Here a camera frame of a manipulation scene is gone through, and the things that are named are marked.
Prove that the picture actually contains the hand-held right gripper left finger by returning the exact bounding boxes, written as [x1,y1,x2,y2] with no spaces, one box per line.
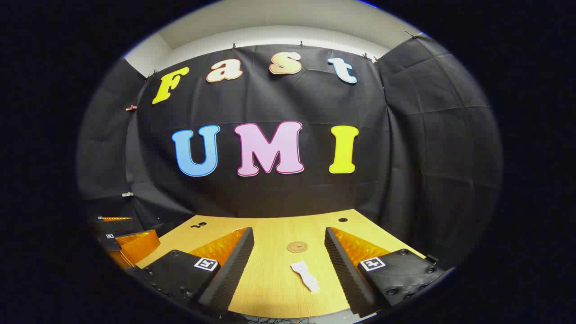
[127,226,255,316]

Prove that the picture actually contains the white toothpaste tube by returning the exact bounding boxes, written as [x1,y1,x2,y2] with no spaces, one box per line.
[290,261,321,293]

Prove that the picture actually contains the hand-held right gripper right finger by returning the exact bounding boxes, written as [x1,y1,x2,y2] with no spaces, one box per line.
[324,226,454,318]

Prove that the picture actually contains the wooden desktop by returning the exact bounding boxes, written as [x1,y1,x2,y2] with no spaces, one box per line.
[135,209,426,318]

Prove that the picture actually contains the black backdrop cloth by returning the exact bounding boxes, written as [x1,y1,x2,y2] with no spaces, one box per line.
[76,34,503,270]

